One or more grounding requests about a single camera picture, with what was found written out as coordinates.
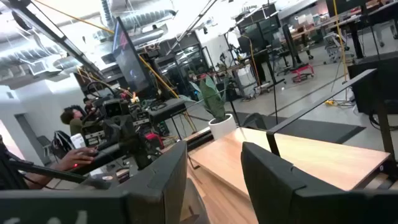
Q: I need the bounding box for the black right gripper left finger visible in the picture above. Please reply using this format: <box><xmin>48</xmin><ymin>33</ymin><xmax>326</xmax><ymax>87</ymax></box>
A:
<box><xmin>0</xmin><ymin>139</ymin><xmax>188</xmax><ymax>224</ymax></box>

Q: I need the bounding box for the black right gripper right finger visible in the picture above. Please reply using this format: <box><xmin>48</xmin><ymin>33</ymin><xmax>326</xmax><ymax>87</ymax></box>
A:
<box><xmin>241</xmin><ymin>141</ymin><xmax>398</xmax><ymax>224</ymax></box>

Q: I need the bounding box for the person's forearm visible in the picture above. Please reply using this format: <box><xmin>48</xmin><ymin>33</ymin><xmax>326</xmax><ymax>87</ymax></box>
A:
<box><xmin>23</xmin><ymin>161</ymin><xmax>68</xmax><ymax>190</ymax></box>

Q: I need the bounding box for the black floor mat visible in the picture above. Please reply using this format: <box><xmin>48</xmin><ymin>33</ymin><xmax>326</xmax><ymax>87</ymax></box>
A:
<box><xmin>228</xmin><ymin>111</ymin><xmax>366</xmax><ymax>145</ymax></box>

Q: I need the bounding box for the person's hand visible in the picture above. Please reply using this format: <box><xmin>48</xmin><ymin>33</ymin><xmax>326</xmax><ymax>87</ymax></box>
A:
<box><xmin>57</xmin><ymin>147</ymin><xmax>98</xmax><ymax>172</ymax></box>

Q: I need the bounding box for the green plant in white pot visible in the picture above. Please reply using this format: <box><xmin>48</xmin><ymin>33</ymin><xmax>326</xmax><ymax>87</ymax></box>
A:
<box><xmin>188</xmin><ymin>74</ymin><xmax>238</xmax><ymax>141</ymax></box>

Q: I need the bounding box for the black top work table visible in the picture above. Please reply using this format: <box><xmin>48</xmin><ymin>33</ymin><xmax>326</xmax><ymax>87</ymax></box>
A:
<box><xmin>146</xmin><ymin>98</ymin><xmax>188</xmax><ymax>126</ymax></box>

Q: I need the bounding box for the person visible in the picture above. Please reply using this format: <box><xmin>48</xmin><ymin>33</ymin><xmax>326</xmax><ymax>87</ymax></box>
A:
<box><xmin>82</xmin><ymin>96</ymin><xmax>98</xmax><ymax>114</ymax></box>
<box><xmin>60</xmin><ymin>105</ymin><xmax>85</xmax><ymax>137</ymax></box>

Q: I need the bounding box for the red wheeled cart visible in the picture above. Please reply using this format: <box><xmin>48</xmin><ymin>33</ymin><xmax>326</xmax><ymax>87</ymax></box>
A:
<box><xmin>290</xmin><ymin>63</ymin><xmax>315</xmax><ymax>83</ymax></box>

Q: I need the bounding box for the large dark monitor screen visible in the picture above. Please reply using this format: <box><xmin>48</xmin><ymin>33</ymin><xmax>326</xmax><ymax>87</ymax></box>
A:
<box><xmin>111</xmin><ymin>17</ymin><xmax>154</xmax><ymax>94</ymax></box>

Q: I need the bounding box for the wooden shelf with black frame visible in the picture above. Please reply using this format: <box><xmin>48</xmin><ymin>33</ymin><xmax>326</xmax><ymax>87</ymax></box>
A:
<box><xmin>188</xmin><ymin>68</ymin><xmax>398</xmax><ymax>202</ymax></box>

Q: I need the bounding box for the yellow hanging cable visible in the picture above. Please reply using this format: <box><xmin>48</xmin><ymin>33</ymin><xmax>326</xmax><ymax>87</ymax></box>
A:
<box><xmin>331</xmin><ymin>0</ymin><xmax>349</xmax><ymax>85</ymax></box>
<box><xmin>30</xmin><ymin>0</ymin><xmax>180</xmax><ymax>99</ymax></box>

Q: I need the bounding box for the black rig frame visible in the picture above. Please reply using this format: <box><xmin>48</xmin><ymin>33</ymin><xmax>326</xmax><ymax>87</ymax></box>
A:
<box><xmin>0</xmin><ymin>0</ymin><xmax>105</xmax><ymax>80</ymax></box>

